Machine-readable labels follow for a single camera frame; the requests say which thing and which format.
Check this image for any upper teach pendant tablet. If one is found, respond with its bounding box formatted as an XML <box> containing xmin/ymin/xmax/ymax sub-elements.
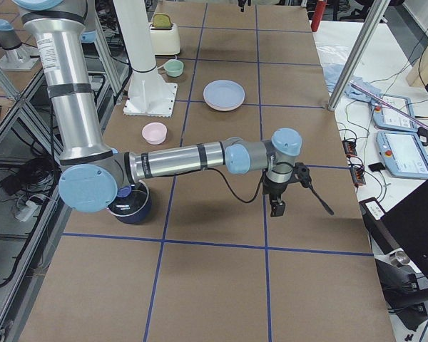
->
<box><xmin>370</xmin><ymin>95</ymin><xmax>418</xmax><ymax>133</ymax></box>

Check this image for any clear plastic bag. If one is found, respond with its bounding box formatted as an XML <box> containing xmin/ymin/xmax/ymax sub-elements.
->
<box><xmin>315</xmin><ymin>42</ymin><xmax>350</xmax><ymax>66</ymax></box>

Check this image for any teach pendant tablet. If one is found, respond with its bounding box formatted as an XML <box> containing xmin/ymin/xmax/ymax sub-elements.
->
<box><xmin>376</xmin><ymin>130</ymin><xmax>428</xmax><ymax>180</ymax></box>
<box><xmin>370</xmin><ymin>95</ymin><xmax>418</xmax><ymax>133</ymax></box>

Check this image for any blue plate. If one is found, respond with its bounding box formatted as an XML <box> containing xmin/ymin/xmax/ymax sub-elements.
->
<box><xmin>203</xmin><ymin>80</ymin><xmax>245</xmax><ymax>105</ymax></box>

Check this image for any lower teach pendant tablet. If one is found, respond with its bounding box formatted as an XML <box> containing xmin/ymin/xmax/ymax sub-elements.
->
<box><xmin>376</xmin><ymin>130</ymin><xmax>428</xmax><ymax>180</ymax></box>

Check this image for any dark blue pot with lid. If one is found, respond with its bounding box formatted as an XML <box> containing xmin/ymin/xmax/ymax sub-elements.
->
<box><xmin>107</xmin><ymin>181</ymin><xmax>152</xmax><ymax>224</ymax></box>

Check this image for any black laptop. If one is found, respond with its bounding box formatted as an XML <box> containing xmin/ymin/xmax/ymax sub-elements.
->
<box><xmin>360</xmin><ymin>179</ymin><xmax>428</xmax><ymax>277</ymax></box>

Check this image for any toast slice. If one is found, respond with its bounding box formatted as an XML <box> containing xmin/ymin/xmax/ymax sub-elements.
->
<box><xmin>153</xmin><ymin>13</ymin><xmax>173</xmax><ymax>29</ymax></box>

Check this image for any red cylinder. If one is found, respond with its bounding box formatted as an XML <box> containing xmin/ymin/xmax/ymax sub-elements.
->
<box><xmin>310</xmin><ymin>0</ymin><xmax>327</xmax><ymax>32</ymax></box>

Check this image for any white pedestal column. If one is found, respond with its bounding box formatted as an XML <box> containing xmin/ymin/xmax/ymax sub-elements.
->
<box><xmin>113</xmin><ymin>0</ymin><xmax>178</xmax><ymax>118</ymax></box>

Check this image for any pink plate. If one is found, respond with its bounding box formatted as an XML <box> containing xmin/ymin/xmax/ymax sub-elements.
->
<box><xmin>205</xmin><ymin>100</ymin><xmax>243</xmax><ymax>112</ymax></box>

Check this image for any blue cloth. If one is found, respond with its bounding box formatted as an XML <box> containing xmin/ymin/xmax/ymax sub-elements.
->
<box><xmin>322</xmin><ymin>63</ymin><xmax>382</xmax><ymax>105</ymax></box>

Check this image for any green bowl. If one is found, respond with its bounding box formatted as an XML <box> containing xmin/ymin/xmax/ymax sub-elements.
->
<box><xmin>163</xmin><ymin>59</ymin><xmax>184</xmax><ymax>78</ymax></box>

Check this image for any pink bowl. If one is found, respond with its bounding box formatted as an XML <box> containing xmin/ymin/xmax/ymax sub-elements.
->
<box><xmin>141</xmin><ymin>122</ymin><xmax>168</xmax><ymax>145</ymax></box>

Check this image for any aluminium frame post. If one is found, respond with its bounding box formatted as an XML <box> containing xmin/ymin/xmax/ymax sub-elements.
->
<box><xmin>327</xmin><ymin>0</ymin><xmax>389</xmax><ymax>111</ymax></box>

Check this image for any cream toaster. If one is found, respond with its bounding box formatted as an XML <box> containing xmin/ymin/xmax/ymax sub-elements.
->
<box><xmin>149</xmin><ymin>23</ymin><xmax>181</xmax><ymax>56</ymax></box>

